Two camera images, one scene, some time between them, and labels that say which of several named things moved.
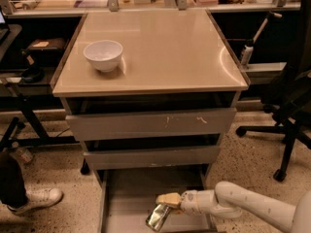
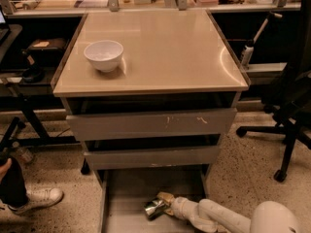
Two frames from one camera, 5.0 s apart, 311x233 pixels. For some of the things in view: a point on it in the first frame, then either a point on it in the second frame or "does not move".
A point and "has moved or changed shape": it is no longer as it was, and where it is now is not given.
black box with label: x=46 y=50 does not move
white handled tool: x=249 y=49 does not move
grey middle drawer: x=99 y=160 does not move
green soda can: x=156 y=216 has moved or changed shape
